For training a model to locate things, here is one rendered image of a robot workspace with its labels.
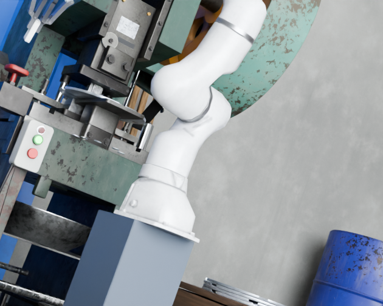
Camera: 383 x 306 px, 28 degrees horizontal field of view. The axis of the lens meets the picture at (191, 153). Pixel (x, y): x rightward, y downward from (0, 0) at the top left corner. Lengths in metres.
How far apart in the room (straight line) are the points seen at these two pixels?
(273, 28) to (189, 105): 0.72
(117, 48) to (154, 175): 0.81
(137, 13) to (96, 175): 0.58
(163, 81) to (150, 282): 0.47
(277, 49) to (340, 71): 2.24
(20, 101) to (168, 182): 0.60
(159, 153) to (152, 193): 0.11
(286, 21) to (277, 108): 1.96
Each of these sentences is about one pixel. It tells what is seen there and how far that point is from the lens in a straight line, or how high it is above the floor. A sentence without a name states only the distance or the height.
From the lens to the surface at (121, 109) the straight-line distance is 2.30.
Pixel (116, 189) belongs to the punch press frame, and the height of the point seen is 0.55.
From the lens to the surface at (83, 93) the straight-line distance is 2.34.
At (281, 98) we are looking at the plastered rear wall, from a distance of 4.45.
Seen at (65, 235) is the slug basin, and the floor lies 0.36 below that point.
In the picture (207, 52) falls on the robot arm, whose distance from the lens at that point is 1.86.
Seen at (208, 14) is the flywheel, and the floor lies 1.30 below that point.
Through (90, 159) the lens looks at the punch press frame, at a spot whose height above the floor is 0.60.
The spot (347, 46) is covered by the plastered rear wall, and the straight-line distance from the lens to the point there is 4.79.
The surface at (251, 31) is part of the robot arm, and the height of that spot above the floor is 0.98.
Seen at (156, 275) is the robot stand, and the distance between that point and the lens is 1.79.
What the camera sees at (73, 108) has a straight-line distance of 2.49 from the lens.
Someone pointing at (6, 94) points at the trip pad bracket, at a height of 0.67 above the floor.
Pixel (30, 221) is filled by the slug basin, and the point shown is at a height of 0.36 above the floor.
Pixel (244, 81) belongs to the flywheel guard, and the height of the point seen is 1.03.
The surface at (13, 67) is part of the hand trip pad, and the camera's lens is 2.20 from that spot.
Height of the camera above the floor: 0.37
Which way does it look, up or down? 9 degrees up
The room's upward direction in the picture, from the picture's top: 20 degrees clockwise
